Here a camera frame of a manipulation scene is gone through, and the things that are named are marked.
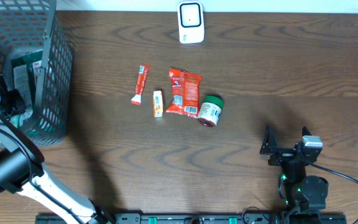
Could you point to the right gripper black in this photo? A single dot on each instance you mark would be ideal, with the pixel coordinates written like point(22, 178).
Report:
point(283, 154)

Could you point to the green lid white jar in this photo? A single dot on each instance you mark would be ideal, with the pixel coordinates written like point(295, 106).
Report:
point(210, 111)

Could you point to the orange red snack pouch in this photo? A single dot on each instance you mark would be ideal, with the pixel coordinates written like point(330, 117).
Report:
point(185, 92)

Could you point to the small orange juice box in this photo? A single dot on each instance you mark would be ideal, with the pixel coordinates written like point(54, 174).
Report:
point(158, 103)

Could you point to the red snack stick packet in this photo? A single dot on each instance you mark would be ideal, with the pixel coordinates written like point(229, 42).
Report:
point(140, 85)

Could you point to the green snack packet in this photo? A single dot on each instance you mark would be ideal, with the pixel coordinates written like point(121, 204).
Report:
point(33, 61)

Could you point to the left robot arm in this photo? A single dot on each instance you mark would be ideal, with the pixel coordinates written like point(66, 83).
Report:
point(23, 170)

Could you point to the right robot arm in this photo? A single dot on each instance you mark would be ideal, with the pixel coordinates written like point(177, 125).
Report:
point(305, 195)

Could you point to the white barcode scanner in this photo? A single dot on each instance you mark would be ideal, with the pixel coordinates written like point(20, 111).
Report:
point(190, 22)

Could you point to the white label packet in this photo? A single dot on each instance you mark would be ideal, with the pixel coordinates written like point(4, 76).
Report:
point(21, 83)

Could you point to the grey plastic mesh basket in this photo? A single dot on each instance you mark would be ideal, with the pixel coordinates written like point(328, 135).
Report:
point(28, 26)

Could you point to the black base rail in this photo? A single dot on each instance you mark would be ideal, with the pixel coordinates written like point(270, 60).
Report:
point(256, 218)

